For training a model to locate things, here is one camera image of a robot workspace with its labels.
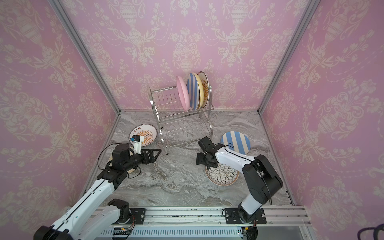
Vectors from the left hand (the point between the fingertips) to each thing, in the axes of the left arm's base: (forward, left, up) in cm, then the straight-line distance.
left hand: (156, 151), depth 79 cm
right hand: (+1, -25, -13) cm, 29 cm away
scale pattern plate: (-6, -37, -16) cm, 41 cm away
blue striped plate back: (+17, -52, -16) cm, 57 cm away
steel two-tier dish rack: (+28, -7, -12) cm, 31 cm away
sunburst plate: (+26, +14, -16) cm, 34 cm away
